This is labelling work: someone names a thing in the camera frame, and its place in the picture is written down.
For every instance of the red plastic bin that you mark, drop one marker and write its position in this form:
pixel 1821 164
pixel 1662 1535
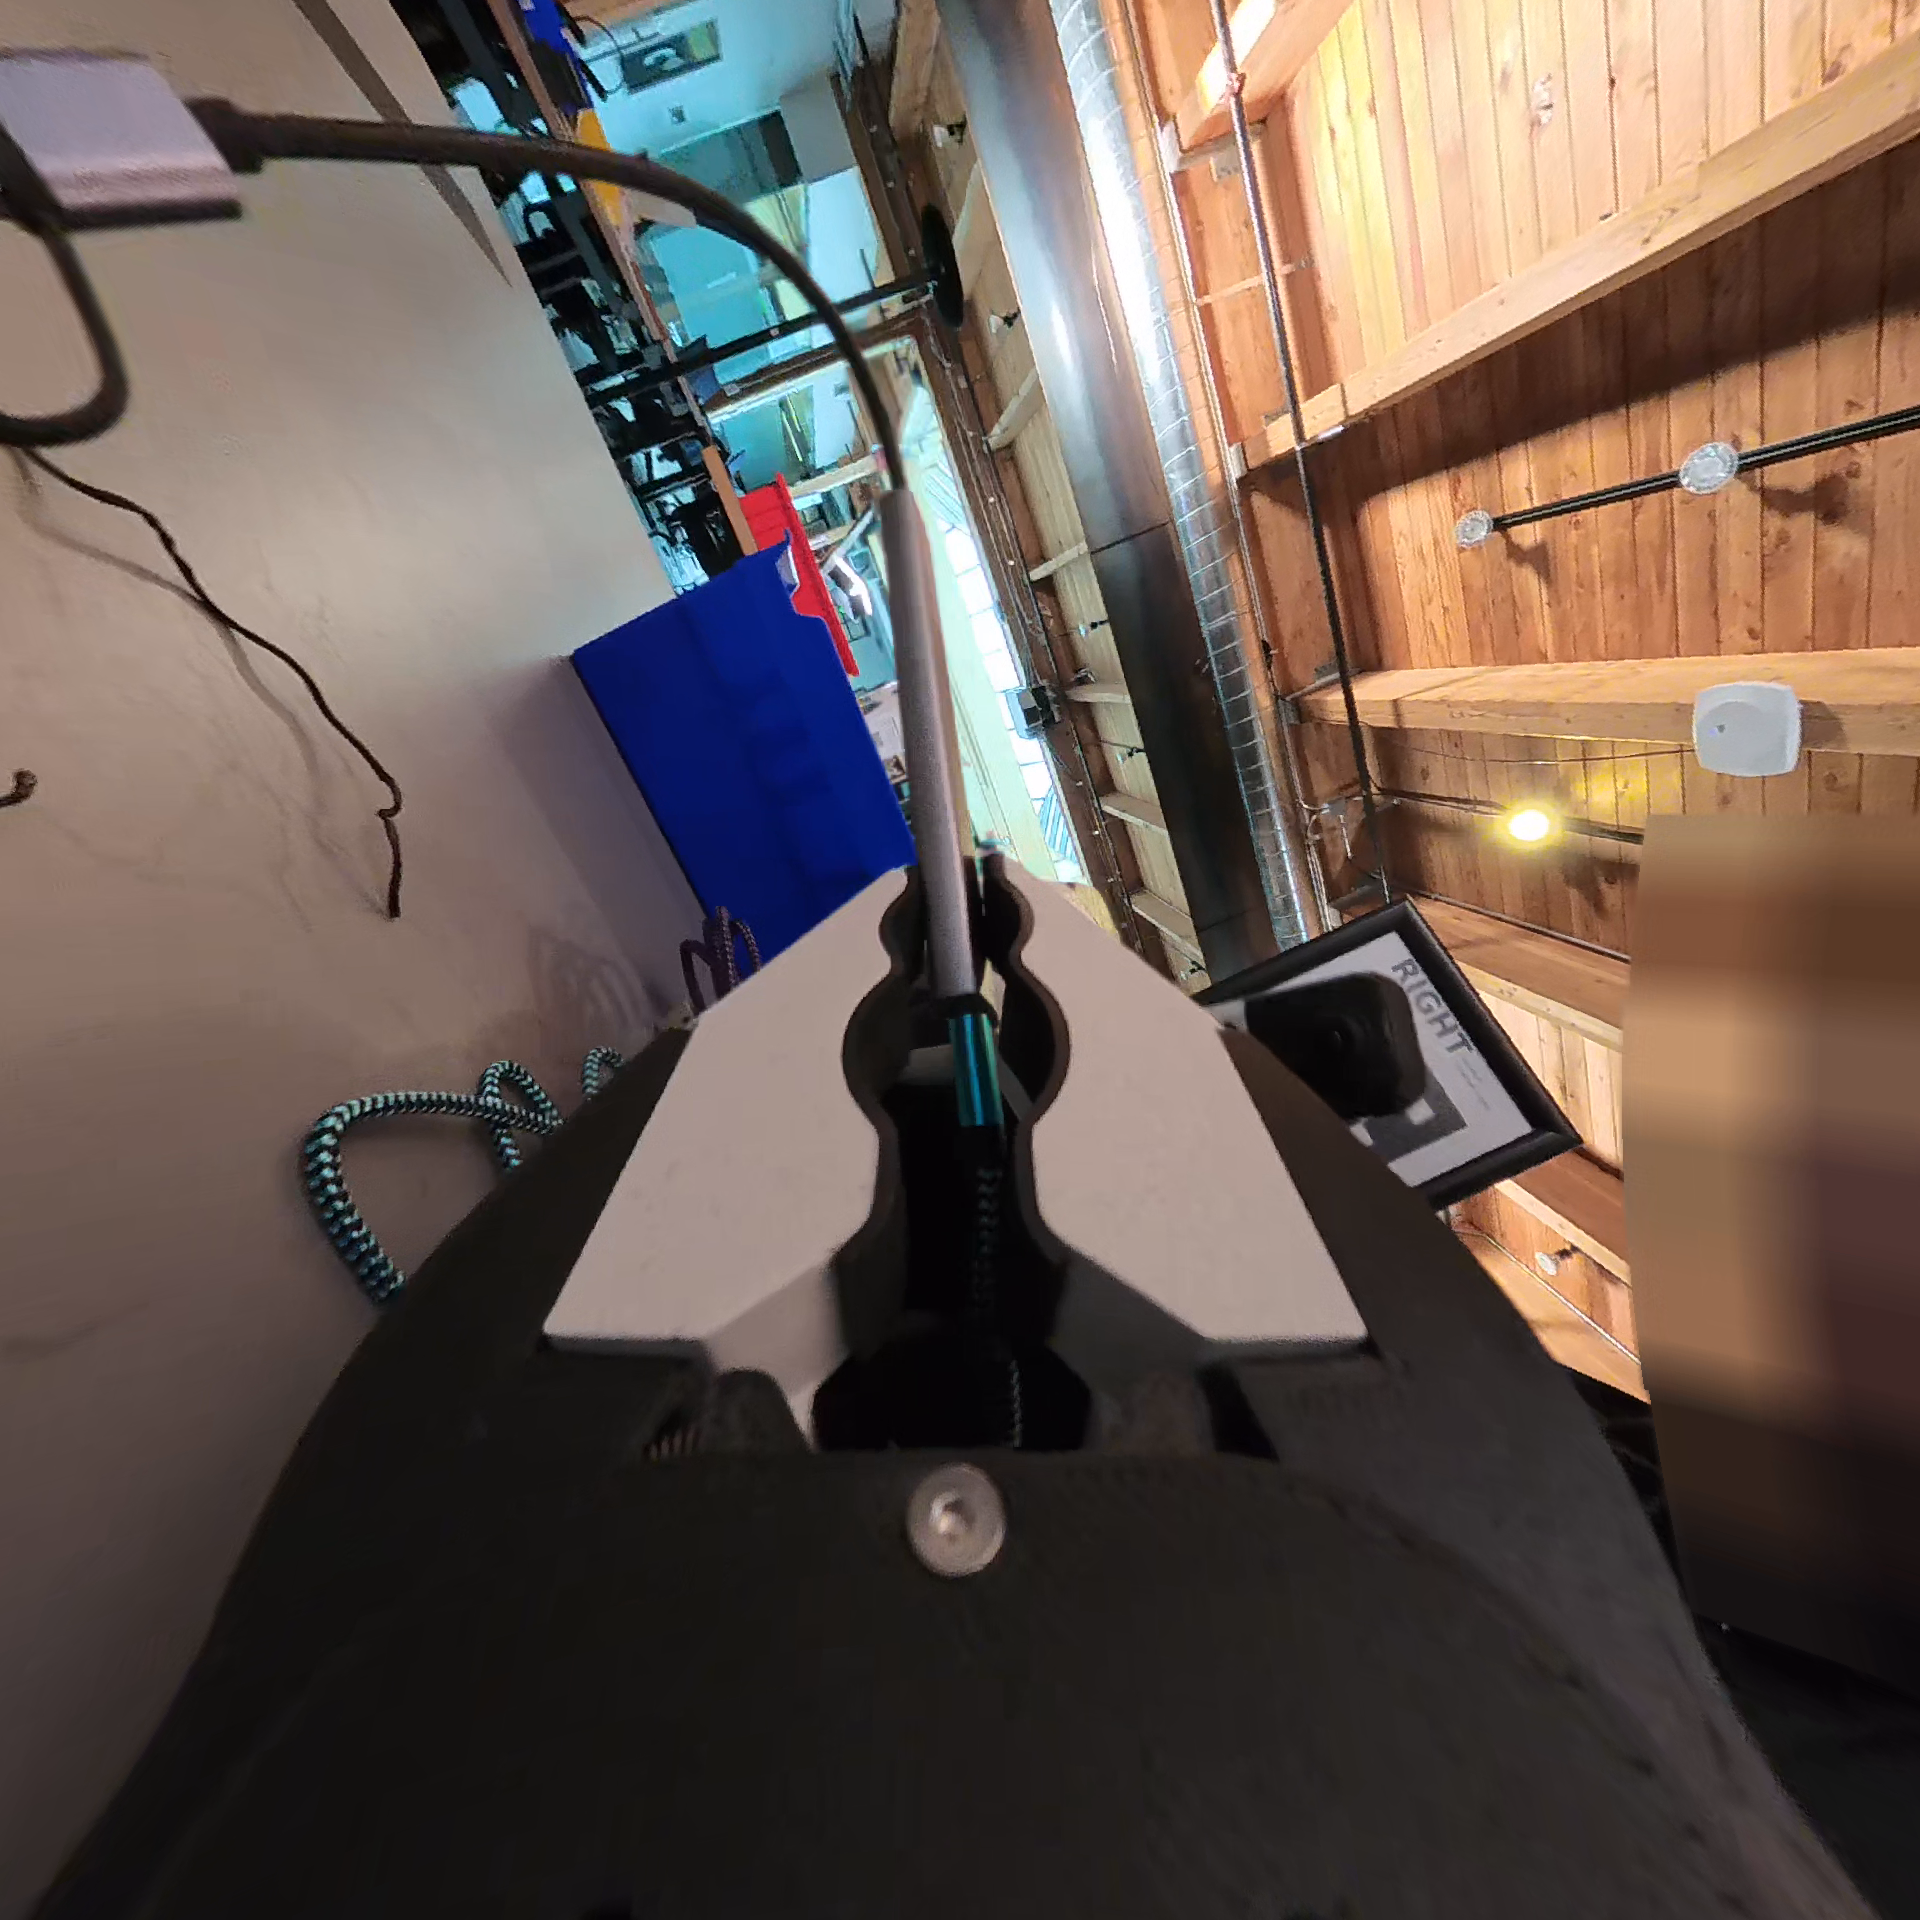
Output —
pixel 798 551

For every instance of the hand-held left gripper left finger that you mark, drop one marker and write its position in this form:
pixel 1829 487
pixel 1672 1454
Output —
pixel 720 1199

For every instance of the white ceiling device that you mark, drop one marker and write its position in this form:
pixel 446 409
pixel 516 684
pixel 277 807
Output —
pixel 1749 730

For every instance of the grey usb hub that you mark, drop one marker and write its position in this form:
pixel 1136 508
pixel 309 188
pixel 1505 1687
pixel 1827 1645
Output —
pixel 922 719

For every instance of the silver ventilation duct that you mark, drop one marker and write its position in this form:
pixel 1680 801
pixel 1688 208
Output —
pixel 1187 454

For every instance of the blue bin with black divider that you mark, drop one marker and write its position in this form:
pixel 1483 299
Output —
pixel 733 750

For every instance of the ceiling spot lamp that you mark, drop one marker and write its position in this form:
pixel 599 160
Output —
pixel 1528 824

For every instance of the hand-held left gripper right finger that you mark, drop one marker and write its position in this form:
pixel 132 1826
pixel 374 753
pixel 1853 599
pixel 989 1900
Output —
pixel 1187 1199

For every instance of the black track light rail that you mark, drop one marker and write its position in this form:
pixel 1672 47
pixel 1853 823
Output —
pixel 1703 469

